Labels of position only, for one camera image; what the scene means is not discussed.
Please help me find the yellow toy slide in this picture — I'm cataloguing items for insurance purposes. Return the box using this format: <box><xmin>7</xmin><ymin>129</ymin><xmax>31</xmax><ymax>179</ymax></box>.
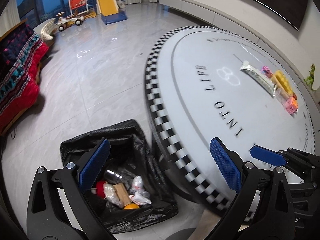
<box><xmin>96</xmin><ymin>0</ymin><xmax>127</xmax><ymax>25</ymax></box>

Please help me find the cardboard piece in bag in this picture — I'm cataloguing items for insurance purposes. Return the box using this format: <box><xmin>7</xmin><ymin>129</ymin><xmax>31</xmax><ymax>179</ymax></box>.
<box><xmin>113</xmin><ymin>183</ymin><xmax>131</xmax><ymax>207</ymax></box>

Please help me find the metal can in bag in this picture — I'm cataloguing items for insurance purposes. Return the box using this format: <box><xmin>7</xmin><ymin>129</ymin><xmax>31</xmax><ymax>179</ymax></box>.
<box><xmin>104</xmin><ymin>169</ymin><xmax>132</xmax><ymax>184</ymax></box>

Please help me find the clear plastic bag red print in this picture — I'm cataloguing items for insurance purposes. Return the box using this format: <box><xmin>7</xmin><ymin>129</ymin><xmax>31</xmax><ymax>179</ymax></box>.
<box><xmin>129</xmin><ymin>176</ymin><xmax>152</xmax><ymax>206</ymax></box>

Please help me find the white green snack wrapper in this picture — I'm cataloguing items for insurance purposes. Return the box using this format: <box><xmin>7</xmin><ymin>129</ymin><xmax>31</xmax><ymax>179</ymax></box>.
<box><xmin>240</xmin><ymin>60</ymin><xmax>277</xmax><ymax>98</ymax></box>

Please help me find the red round trash item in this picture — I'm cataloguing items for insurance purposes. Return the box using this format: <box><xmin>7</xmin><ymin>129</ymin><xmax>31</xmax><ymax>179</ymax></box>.
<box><xmin>96</xmin><ymin>180</ymin><xmax>106</xmax><ymax>199</ymax></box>

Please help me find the white basket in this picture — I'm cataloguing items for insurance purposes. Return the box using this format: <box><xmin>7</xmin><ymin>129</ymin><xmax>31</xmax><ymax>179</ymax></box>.
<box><xmin>40</xmin><ymin>18</ymin><xmax>57</xmax><ymax>41</ymax></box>

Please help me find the green dinosaur toy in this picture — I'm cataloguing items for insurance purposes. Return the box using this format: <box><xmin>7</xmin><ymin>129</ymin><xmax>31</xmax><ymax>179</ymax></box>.
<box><xmin>303</xmin><ymin>63</ymin><xmax>316</xmax><ymax>92</ymax></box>

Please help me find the red patterned blanket sofa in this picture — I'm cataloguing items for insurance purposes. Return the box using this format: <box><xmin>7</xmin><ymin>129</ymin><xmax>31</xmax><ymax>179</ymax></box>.
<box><xmin>1</xmin><ymin>21</ymin><xmax>49</xmax><ymax>133</ymax></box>

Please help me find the black trash bag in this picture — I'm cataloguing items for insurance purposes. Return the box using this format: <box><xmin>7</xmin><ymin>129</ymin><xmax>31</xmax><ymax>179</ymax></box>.
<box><xmin>60</xmin><ymin>120</ymin><xmax>178</xmax><ymax>234</ymax></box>

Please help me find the orange pink foam cube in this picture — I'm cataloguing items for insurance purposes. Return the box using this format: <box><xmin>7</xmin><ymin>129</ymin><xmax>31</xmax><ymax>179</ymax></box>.
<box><xmin>284</xmin><ymin>96</ymin><xmax>298</xmax><ymax>115</ymax></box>

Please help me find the small pink foam block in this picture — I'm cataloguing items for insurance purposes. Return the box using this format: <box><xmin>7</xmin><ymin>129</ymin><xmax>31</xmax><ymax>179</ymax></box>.
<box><xmin>261</xmin><ymin>66</ymin><xmax>273</xmax><ymax>79</ymax></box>

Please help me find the toy race car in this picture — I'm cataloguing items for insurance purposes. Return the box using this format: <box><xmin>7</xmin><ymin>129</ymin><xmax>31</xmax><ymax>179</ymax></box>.
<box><xmin>57</xmin><ymin>11</ymin><xmax>85</xmax><ymax>32</ymax></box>

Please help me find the orange fruit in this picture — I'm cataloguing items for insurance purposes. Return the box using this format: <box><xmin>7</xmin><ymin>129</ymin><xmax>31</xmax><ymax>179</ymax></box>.
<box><xmin>124</xmin><ymin>203</ymin><xmax>139</xmax><ymax>210</ymax></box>

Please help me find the yellow sponge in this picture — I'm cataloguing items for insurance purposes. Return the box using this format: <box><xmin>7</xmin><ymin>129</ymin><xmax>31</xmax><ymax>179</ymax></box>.
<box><xmin>271</xmin><ymin>70</ymin><xmax>293</xmax><ymax>99</ymax></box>

